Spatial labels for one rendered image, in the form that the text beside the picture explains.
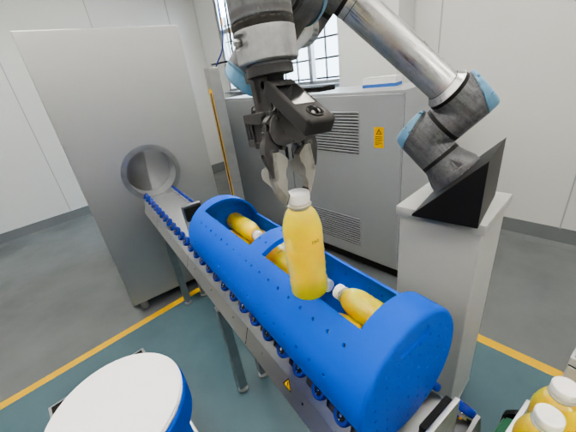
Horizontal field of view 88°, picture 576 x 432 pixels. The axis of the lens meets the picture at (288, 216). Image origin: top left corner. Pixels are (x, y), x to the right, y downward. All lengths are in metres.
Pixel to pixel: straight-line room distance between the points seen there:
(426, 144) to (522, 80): 2.04
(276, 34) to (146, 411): 0.74
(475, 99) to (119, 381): 1.30
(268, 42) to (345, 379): 0.54
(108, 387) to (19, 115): 4.70
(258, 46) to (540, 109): 2.91
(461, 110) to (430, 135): 0.12
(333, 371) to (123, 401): 0.47
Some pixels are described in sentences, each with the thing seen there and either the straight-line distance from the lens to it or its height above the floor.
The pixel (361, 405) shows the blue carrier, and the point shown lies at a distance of 0.59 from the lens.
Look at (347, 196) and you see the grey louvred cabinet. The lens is 2.54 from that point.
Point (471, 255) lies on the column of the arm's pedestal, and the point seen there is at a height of 0.97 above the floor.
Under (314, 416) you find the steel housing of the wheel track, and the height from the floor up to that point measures 0.88.
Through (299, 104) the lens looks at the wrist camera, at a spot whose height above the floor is 1.60.
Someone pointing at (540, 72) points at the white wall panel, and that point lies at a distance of 3.19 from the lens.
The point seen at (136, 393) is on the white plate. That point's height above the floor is 1.04.
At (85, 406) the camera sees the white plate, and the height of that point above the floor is 1.04.
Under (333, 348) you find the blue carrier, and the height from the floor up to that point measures 1.18.
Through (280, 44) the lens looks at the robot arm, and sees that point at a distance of 0.46.
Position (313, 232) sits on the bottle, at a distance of 0.50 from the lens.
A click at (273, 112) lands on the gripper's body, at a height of 1.59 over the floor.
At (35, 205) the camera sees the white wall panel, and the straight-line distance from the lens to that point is 5.47.
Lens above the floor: 1.64
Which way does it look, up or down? 26 degrees down
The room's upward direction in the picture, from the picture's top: 8 degrees counter-clockwise
